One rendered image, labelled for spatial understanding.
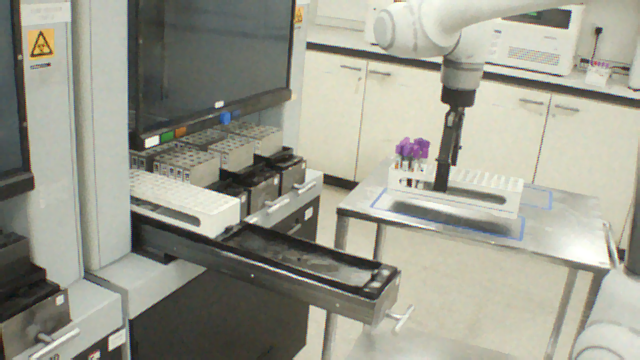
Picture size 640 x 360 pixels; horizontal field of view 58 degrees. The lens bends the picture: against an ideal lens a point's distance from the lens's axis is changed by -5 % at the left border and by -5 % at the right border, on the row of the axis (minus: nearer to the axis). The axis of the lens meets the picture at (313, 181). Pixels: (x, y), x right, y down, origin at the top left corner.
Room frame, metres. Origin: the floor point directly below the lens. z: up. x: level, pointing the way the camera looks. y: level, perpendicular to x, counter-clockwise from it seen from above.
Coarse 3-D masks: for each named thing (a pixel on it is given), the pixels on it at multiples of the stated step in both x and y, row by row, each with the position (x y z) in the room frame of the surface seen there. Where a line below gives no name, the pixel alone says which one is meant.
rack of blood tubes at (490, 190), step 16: (400, 176) 1.28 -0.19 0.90; (416, 176) 1.27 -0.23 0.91; (432, 176) 1.25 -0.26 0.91; (464, 176) 1.28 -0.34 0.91; (480, 176) 1.28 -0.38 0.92; (496, 176) 1.29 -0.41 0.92; (400, 192) 1.28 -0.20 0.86; (416, 192) 1.26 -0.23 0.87; (432, 192) 1.25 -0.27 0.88; (448, 192) 1.31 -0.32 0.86; (464, 192) 1.32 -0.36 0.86; (480, 192) 1.31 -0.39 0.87; (496, 192) 1.20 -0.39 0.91; (512, 192) 1.19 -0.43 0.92; (464, 208) 1.23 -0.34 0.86; (480, 208) 1.21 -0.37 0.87; (496, 208) 1.20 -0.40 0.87; (512, 208) 1.19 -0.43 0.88
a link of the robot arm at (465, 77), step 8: (448, 64) 1.27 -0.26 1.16; (456, 64) 1.25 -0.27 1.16; (464, 64) 1.25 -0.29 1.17; (472, 64) 1.25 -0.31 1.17; (480, 64) 1.26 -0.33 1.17; (440, 72) 1.30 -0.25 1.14; (448, 72) 1.27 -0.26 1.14; (456, 72) 1.25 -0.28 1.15; (464, 72) 1.25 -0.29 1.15; (472, 72) 1.25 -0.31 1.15; (480, 72) 1.26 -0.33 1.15; (440, 80) 1.29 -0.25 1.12; (448, 80) 1.26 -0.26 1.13; (456, 80) 1.25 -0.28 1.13; (464, 80) 1.25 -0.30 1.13; (472, 80) 1.25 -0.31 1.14; (480, 80) 1.29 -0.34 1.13; (456, 88) 1.26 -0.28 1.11; (464, 88) 1.25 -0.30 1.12; (472, 88) 1.26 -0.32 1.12
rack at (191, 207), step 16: (144, 176) 1.23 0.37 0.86; (160, 176) 1.23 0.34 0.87; (144, 192) 1.14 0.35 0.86; (160, 192) 1.15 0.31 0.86; (176, 192) 1.16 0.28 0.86; (192, 192) 1.16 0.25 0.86; (208, 192) 1.17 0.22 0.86; (144, 208) 1.18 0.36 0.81; (160, 208) 1.18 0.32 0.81; (176, 208) 1.09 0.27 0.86; (192, 208) 1.08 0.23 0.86; (208, 208) 1.09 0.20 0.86; (224, 208) 1.09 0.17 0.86; (176, 224) 1.09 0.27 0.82; (192, 224) 1.12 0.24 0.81; (208, 224) 1.06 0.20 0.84; (224, 224) 1.09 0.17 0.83
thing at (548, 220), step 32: (384, 160) 1.63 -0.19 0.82; (352, 192) 1.36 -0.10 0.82; (384, 192) 1.38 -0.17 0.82; (544, 192) 1.48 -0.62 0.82; (384, 224) 1.22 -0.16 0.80; (416, 224) 1.20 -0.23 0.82; (448, 224) 1.21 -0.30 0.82; (480, 224) 1.23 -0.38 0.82; (512, 224) 1.25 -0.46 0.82; (544, 224) 1.26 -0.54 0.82; (576, 224) 1.28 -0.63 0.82; (608, 224) 1.39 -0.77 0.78; (544, 256) 1.10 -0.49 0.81; (576, 256) 1.10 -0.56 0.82; (352, 352) 1.46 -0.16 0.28; (384, 352) 1.47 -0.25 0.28; (416, 352) 1.48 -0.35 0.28; (448, 352) 1.49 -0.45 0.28; (480, 352) 1.50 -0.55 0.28
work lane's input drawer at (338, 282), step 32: (160, 224) 1.10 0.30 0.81; (256, 224) 1.13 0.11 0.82; (192, 256) 1.05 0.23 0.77; (224, 256) 1.02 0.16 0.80; (256, 256) 1.00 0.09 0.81; (288, 256) 1.03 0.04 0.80; (320, 256) 1.05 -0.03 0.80; (352, 256) 1.04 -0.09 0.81; (288, 288) 0.96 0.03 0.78; (320, 288) 0.93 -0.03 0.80; (352, 288) 0.92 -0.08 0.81; (384, 288) 0.94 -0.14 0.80
